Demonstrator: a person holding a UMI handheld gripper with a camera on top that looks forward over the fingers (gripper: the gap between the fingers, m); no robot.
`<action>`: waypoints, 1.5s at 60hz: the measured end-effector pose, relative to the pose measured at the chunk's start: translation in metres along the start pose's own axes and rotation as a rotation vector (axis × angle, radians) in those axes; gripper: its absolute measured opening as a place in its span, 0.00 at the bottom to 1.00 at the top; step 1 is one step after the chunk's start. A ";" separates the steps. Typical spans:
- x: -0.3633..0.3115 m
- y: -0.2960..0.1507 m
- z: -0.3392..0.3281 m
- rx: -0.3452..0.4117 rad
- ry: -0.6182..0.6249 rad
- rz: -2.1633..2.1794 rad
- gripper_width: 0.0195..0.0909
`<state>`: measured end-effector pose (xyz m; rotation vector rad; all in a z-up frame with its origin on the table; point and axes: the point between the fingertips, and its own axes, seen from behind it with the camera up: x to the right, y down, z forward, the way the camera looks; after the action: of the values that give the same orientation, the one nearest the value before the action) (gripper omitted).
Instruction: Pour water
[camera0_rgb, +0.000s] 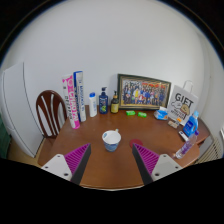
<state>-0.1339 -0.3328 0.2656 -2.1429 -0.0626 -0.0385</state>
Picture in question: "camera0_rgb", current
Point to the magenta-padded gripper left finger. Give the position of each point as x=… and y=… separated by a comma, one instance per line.
x=75, y=160

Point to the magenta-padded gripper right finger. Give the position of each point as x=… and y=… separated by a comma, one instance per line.
x=149, y=160

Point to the clear purple-label water bottle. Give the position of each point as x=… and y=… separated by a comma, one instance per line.
x=186, y=145

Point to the flat round red coaster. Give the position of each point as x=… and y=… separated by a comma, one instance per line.
x=135, y=142

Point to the white blue-patterned mug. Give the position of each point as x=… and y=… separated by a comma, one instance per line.
x=111, y=141

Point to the small brown patterned box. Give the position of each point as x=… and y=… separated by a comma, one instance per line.
x=173, y=124

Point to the blue tissue pack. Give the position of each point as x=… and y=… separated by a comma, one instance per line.
x=161, y=114

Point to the colourful puzzle cube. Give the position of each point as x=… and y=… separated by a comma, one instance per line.
x=180, y=119

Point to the blue detergent bottle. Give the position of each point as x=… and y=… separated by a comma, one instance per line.
x=190, y=126

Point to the dark wooden chair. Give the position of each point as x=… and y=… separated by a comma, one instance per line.
x=42, y=113

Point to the white bottle with blue cap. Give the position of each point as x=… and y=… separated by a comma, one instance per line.
x=93, y=106

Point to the white radiator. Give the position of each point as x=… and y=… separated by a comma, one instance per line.
x=210, y=151

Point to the dark blue pump bottle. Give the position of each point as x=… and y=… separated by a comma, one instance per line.
x=103, y=104

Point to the dark yellow-label pump bottle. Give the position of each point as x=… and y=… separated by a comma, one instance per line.
x=115, y=105

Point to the white printed paper bag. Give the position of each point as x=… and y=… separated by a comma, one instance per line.
x=183, y=101

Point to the framed group photo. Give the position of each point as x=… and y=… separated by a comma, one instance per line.
x=143, y=92

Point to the white refrigerator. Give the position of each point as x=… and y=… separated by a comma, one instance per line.
x=18, y=106

